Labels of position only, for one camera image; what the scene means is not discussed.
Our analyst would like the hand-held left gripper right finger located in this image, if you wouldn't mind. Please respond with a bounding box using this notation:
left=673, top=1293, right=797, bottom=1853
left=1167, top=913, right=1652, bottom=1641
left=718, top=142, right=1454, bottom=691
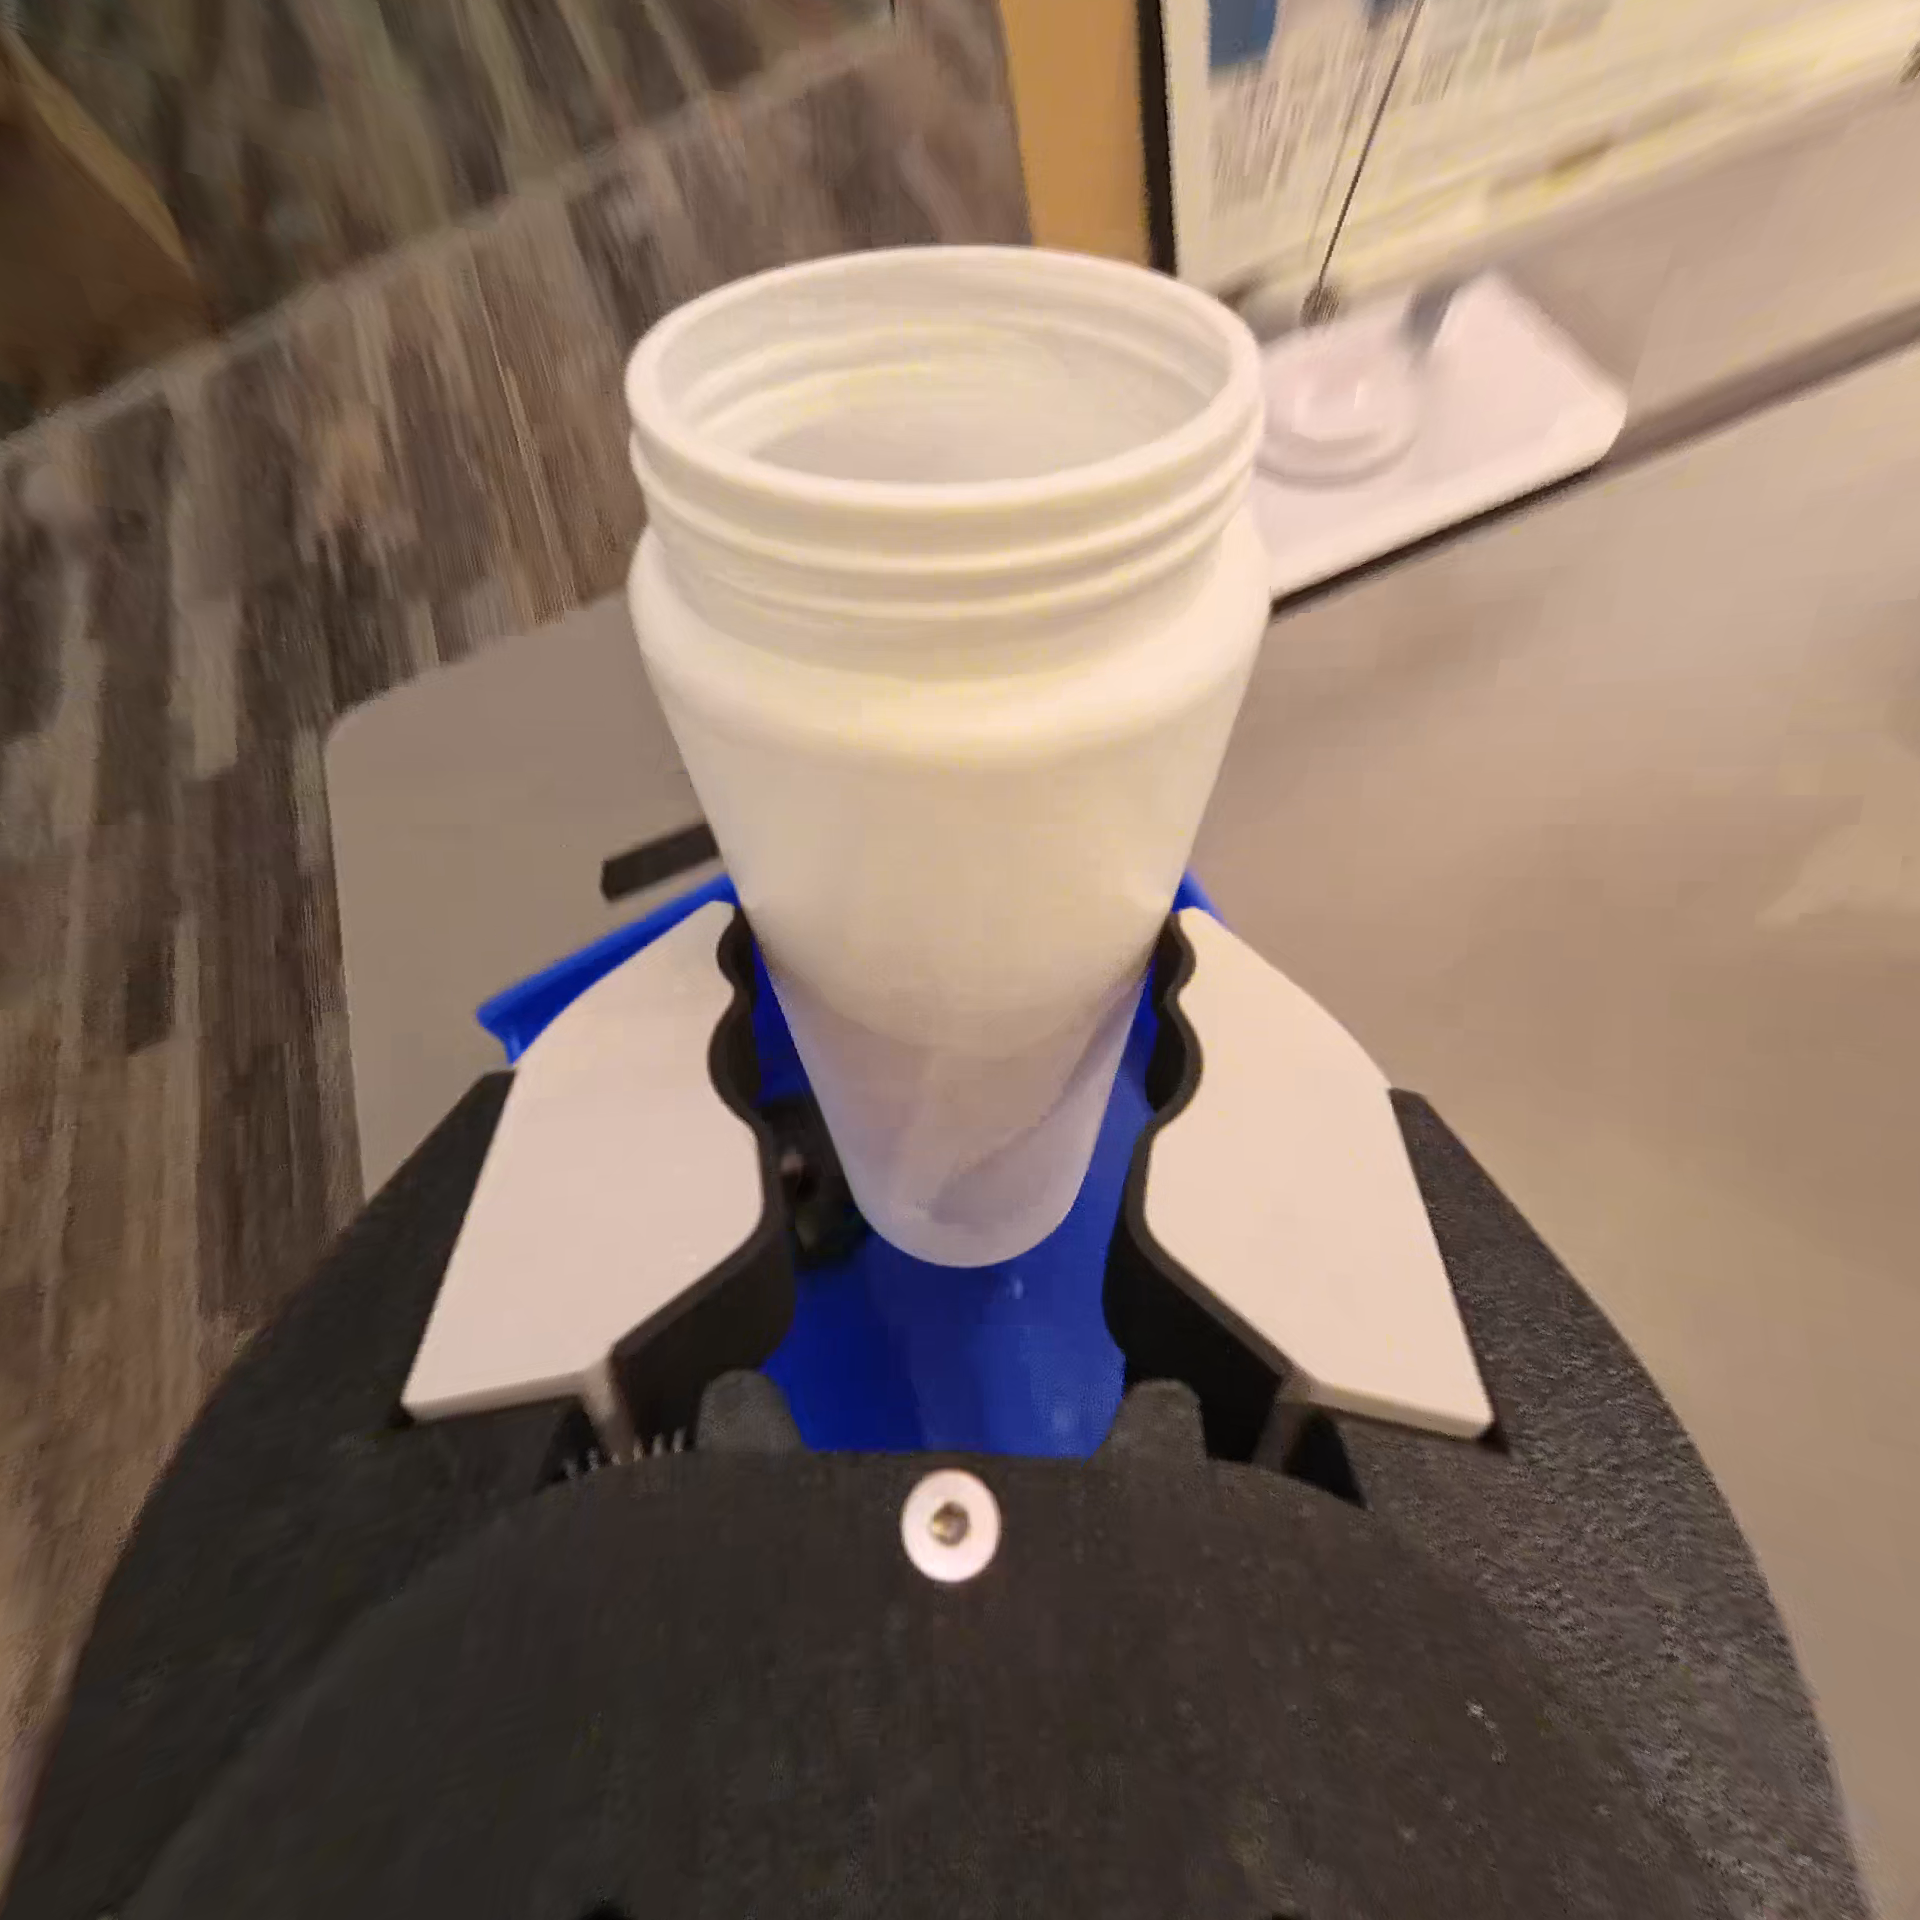
left=1101, top=907, right=1495, bottom=1466

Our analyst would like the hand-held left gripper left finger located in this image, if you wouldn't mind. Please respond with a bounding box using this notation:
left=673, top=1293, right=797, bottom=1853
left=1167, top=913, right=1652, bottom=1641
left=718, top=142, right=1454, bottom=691
left=403, top=904, right=797, bottom=1449

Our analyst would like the blue plastic storage bin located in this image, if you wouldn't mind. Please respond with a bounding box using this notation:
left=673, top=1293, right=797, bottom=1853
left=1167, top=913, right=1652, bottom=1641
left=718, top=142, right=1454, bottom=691
left=478, top=870, right=1215, bottom=1457

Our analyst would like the white plastic bottle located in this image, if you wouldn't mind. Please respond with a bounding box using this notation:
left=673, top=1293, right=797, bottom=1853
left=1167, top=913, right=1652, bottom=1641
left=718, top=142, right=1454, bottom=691
left=621, top=248, right=1273, bottom=1269

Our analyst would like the instruction sheet on stand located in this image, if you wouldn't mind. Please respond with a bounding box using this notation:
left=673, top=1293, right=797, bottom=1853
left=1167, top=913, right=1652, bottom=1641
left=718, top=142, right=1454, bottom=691
left=996, top=0, right=1920, bottom=601

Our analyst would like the wooden cabinet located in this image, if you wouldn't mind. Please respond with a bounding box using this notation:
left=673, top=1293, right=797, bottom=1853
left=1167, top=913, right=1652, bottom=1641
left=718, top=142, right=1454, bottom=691
left=0, top=30, right=204, bottom=394

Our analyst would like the printed instruction sheet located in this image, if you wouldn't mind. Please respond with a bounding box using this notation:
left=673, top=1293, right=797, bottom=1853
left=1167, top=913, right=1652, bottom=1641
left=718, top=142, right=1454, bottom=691
left=1160, top=0, right=1920, bottom=294

